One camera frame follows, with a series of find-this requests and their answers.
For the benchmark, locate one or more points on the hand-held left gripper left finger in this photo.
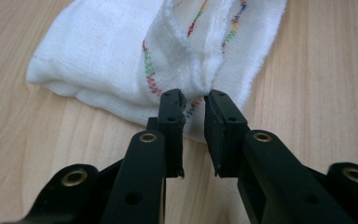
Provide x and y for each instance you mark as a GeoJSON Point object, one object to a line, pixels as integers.
{"type": "Point", "coordinates": [169, 133]}

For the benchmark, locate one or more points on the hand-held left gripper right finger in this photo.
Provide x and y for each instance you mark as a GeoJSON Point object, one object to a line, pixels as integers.
{"type": "Point", "coordinates": [227, 137]}

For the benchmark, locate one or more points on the white cloth with coloured stitching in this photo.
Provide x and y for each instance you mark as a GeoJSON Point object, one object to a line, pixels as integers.
{"type": "Point", "coordinates": [112, 62]}

